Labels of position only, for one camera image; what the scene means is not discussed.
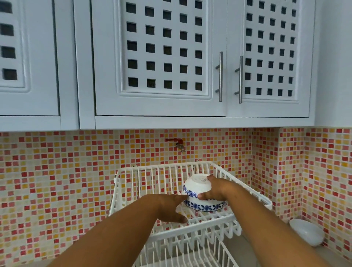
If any person's left hand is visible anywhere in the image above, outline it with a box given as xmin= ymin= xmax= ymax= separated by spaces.
xmin=152 ymin=194 xmax=190 ymax=224

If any person's right hand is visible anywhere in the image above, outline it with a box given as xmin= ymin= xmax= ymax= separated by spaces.
xmin=198 ymin=175 xmax=237 ymax=201

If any white bowl with blue pattern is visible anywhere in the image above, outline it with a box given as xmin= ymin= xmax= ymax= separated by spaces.
xmin=183 ymin=173 xmax=228 ymax=212

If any person's left forearm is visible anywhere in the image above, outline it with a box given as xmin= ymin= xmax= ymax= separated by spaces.
xmin=47 ymin=196 xmax=165 ymax=267

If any person's right forearm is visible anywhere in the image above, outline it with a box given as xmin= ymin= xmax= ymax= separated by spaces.
xmin=221 ymin=184 xmax=332 ymax=267

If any plain white bowl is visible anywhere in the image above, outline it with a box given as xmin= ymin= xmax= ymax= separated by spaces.
xmin=289 ymin=218 xmax=325 ymax=247

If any white lattice cabinet door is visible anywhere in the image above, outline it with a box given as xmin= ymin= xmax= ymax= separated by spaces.
xmin=0 ymin=0 xmax=60 ymax=117
xmin=91 ymin=0 xmax=228 ymax=117
xmin=227 ymin=0 xmax=317 ymax=119

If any white wire dish rack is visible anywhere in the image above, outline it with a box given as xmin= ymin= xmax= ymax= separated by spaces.
xmin=107 ymin=161 xmax=273 ymax=267

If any red-handled wall tap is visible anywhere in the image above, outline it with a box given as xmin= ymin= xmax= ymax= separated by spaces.
xmin=165 ymin=138 xmax=186 ymax=153

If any silver bar cabinet handle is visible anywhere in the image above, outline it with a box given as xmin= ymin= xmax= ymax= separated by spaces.
xmin=234 ymin=56 xmax=244 ymax=104
xmin=215 ymin=51 xmax=224 ymax=102

